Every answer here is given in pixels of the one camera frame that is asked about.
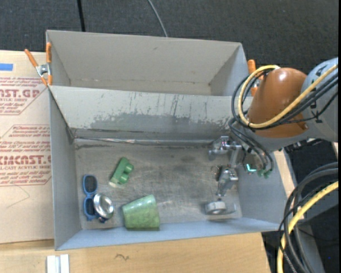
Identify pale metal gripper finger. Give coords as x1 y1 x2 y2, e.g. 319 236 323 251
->
207 136 234 160
215 167 240 197

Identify grey metal bin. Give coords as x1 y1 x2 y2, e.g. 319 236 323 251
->
45 29 288 251

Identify green cup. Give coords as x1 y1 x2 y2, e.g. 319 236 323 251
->
122 194 161 230

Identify green toy building brick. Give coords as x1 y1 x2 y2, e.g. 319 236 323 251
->
109 156 135 188

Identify silver round metal can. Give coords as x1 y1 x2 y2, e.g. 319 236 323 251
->
93 193 115 224

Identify blue sunglasses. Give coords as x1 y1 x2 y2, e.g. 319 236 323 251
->
82 174 103 223

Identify brown cardboard board red print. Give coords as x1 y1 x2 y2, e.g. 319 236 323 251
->
0 49 55 245

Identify silver metal ring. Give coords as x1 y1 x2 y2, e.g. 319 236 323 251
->
203 200 237 216

